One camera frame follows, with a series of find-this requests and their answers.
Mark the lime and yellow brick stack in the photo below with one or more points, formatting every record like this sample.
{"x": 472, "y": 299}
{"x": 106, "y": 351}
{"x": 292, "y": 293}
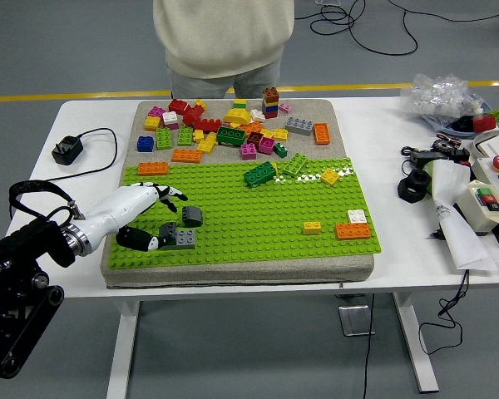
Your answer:
{"x": 240, "y": 104}

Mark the dark green long brick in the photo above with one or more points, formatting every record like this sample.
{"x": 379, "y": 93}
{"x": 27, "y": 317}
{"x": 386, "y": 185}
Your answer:
{"x": 259, "y": 174}
{"x": 231, "y": 136}

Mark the white paper sheet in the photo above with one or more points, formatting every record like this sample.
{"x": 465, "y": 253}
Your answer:
{"x": 457, "y": 232}

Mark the small black part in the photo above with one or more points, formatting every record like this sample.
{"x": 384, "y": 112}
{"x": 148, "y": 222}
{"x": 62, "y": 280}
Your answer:
{"x": 462, "y": 124}

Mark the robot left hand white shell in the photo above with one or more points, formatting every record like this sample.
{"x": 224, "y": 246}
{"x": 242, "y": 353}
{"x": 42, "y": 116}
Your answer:
{"x": 116, "y": 205}

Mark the yellow arch brick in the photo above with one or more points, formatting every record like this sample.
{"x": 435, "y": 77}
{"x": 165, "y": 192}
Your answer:
{"x": 237, "y": 116}

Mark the white square brick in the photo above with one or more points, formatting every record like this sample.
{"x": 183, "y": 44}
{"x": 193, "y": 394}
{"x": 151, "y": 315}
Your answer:
{"x": 357, "y": 216}

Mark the grey-brown mat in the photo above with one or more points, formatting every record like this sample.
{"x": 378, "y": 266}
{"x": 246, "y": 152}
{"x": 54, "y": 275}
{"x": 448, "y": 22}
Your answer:
{"x": 337, "y": 137}

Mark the white and pink brick stack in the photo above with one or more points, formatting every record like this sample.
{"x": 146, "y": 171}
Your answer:
{"x": 170, "y": 119}

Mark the black power plug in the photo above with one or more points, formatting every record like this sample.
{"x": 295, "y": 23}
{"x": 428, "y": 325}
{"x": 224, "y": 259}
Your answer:
{"x": 67, "y": 151}

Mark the yellow square brick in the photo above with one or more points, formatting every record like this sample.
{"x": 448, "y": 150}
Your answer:
{"x": 152, "y": 123}
{"x": 280, "y": 134}
{"x": 329, "y": 176}

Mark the white table leg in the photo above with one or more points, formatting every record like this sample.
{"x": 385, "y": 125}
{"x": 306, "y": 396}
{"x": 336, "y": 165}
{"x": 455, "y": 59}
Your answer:
{"x": 122, "y": 353}
{"x": 416, "y": 349}

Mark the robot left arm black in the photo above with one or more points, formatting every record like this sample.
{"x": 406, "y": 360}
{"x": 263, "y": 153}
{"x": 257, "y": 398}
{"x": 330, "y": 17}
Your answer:
{"x": 29, "y": 243}

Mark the green studded baseplate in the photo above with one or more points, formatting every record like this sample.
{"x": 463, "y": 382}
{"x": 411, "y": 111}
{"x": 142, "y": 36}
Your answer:
{"x": 241, "y": 224}

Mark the brown orange blue red tower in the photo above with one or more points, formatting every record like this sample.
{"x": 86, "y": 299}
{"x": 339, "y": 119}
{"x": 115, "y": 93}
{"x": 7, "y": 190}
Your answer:
{"x": 270, "y": 103}

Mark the pale blue bowl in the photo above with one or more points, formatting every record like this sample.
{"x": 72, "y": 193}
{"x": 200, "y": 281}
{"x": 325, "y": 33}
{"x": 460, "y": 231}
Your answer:
{"x": 443, "y": 127}

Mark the small yellow brick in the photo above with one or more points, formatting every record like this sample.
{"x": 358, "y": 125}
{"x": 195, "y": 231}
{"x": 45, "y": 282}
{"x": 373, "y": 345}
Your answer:
{"x": 198, "y": 136}
{"x": 267, "y": 133}
{"x": 200, "y": 104}
{"x": 311, "y": 228}

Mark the dark grey sloped brick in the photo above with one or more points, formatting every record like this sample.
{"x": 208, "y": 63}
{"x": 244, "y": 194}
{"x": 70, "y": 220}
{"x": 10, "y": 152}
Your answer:
{"x": 168, "y": 229}
{"x": 192, "y": 216}

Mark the large black nut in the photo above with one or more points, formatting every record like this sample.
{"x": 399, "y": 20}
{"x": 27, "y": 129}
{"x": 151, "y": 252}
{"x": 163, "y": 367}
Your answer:
{"x": 407, "y": 192}

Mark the dark red square brick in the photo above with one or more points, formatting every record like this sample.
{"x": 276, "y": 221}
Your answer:
{"x": 255, "y": 138}

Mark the orange long brick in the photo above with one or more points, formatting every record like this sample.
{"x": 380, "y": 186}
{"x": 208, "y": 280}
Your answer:
{"x": 153, "y": 168}
{"x": 186, "y": 156}
{"x": 352, "y": 231}
{"x": 322, "y": 134}

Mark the blue square brick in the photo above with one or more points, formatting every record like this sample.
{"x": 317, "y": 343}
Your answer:
{"x": 145, "y": 144}

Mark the small lime green brick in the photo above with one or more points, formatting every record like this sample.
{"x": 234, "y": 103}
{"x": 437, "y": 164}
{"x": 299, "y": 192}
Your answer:
{"x": 497, "y": 115}

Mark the magenta square brick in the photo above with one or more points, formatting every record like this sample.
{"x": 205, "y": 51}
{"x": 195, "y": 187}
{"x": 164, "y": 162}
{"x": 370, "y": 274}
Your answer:
{"x": 266, "y": 145}

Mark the person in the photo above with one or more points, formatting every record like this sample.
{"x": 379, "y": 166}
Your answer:
{"x": 224, "y": 33}

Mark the red sloped brick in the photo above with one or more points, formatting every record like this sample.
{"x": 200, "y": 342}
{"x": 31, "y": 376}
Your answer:
{"x": 178, "y": 106}

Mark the white flat device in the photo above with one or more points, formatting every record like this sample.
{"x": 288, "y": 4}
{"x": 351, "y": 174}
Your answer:
{"x": 497, "y": 145}

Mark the light grey long brick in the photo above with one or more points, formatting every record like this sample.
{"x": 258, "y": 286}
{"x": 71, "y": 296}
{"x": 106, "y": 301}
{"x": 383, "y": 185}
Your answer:
{"x": 186, "y": 239}
{"x": 299, "y": 126}

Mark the metal floor plate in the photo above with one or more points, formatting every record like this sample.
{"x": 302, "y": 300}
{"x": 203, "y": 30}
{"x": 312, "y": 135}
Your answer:
{"x": 353, "y": 320}

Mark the control box with buttons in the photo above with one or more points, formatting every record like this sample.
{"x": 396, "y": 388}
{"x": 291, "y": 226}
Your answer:
{"x": 488, "y": 170}

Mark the red long brick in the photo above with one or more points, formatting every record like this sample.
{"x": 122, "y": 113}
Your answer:
{"x": 208, "y": 125}

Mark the lime green long brick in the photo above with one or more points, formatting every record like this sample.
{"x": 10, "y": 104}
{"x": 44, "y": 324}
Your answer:
{"x": 185, "y": 136}
{"x": 163, "y": 139}
{"x": 295, "y": 165}

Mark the black power adapter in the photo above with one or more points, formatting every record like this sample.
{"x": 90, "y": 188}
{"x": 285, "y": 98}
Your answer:
{"x": 430, "y": 156}

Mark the small white switch box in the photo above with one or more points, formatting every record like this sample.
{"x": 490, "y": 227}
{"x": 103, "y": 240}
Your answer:
{"x": 472, "y": 208}

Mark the yellow long brick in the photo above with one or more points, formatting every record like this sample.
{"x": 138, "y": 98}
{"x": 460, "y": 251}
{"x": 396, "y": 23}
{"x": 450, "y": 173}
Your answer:
{"x": 206, "y": 145}

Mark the clear plastic bag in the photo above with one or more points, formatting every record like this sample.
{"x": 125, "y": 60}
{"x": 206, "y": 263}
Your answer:
{"x": 436, "y": 97}

